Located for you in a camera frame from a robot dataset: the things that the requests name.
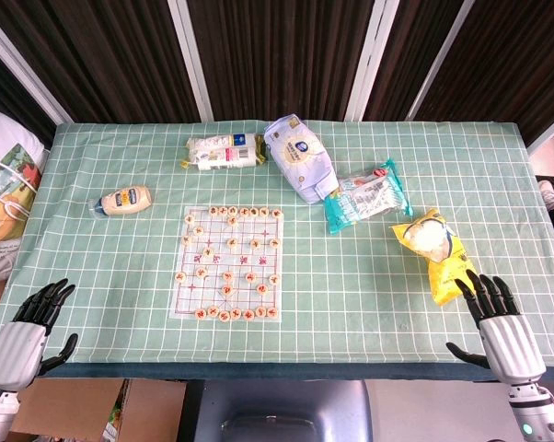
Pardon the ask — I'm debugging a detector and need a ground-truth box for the white snack packet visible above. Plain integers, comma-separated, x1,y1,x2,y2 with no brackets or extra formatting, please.
180,145,268,172

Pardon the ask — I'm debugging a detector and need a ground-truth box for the blue-white wipes pack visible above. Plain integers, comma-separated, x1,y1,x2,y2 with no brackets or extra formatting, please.
263,114,340,205

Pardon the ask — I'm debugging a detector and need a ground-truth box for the person in white printed shirt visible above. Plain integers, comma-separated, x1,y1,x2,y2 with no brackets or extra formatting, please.
0,101,49,305

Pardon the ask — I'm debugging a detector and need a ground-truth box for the green checked tablecloth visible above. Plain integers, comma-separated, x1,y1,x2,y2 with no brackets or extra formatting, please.
0,120,554,369

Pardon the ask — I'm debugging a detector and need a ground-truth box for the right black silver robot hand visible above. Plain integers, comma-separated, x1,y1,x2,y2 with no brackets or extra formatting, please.
445,270,548,386

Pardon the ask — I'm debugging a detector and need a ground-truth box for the teal snack bag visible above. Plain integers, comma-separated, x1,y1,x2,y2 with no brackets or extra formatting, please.
323,157,414,236

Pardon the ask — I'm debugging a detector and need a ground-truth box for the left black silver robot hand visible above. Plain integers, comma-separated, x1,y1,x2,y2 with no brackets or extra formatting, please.
0,277,79,393

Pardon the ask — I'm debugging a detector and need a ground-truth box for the Chinese chess board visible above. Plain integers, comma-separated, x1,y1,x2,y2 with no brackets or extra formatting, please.
168,205,285,322

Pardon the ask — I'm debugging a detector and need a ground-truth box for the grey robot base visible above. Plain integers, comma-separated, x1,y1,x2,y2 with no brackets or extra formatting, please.
197,378,373,442

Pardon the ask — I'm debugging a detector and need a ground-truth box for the white pack blue logo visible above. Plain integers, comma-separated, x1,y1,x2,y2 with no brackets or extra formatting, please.
186,133,265,154

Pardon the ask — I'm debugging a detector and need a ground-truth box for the yellow snack bag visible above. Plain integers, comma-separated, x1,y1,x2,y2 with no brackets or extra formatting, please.
390,207,479,308

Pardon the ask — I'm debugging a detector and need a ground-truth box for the brown cardboard box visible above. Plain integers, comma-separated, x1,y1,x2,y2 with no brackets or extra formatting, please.
4,377,187,442

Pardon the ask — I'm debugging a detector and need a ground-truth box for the mayonnaise squeeze bottle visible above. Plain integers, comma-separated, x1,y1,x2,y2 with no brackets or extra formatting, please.
88,184,154,218

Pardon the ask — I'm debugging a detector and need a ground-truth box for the white partition frame post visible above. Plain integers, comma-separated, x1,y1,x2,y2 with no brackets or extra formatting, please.
167,0,214,122
526,107,554,156
0,7,74,125
404,0,477,122
344,0,400,122

